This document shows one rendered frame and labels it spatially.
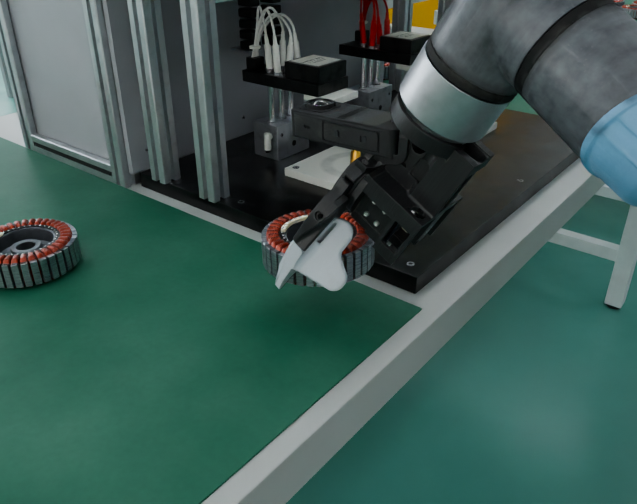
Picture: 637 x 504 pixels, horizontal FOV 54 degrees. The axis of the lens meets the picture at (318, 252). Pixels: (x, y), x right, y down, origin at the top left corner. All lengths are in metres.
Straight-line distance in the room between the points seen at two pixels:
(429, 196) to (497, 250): 0.30
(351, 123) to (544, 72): 0.18
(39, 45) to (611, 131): 0.87
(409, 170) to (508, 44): 0.14
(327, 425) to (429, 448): 1.03
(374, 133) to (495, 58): 0.12
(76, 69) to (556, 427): 1.31
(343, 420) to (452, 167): 0.23
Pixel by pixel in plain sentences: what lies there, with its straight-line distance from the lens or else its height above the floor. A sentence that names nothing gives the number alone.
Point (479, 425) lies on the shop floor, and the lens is 1.63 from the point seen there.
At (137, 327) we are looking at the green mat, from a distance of 0.65.
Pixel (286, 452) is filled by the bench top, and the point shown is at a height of 0.75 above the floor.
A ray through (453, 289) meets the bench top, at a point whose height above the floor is 0.75.
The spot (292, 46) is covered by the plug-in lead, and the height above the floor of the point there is 0.93.
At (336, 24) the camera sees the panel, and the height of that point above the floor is 0.92.
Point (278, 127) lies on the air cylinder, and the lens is 0.95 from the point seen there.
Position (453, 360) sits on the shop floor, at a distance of 1.81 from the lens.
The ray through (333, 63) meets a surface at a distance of 0.91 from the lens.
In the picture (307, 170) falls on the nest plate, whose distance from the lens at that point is 0.90.
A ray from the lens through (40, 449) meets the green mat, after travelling 0.55.
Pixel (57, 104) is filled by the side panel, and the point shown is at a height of 0.84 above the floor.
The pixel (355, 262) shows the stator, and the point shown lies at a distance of 0.58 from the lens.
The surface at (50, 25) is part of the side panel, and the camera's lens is 1.03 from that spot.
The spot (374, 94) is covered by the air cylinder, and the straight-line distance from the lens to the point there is 1.15.
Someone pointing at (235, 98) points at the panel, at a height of 0.83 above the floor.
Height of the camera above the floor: 1.12
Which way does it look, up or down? 29 degrees down
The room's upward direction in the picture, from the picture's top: straight up
